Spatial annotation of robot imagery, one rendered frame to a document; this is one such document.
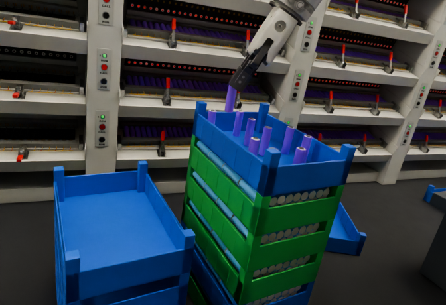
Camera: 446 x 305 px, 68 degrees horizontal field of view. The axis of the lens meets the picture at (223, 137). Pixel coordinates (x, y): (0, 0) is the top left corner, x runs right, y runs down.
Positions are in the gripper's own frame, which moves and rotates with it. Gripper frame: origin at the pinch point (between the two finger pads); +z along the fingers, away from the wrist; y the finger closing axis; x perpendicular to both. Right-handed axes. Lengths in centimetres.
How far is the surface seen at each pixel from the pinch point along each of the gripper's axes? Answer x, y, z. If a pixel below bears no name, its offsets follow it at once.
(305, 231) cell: -27.0, -11.4, 16.3
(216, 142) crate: -3.0, -4.1, 13.1
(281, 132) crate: -16.8, 8.5, 6.2
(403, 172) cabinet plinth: -112, 96, 4
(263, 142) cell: -11.5, -2.5, 8.0
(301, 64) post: -23, 60, -10
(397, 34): -52, 78, -42
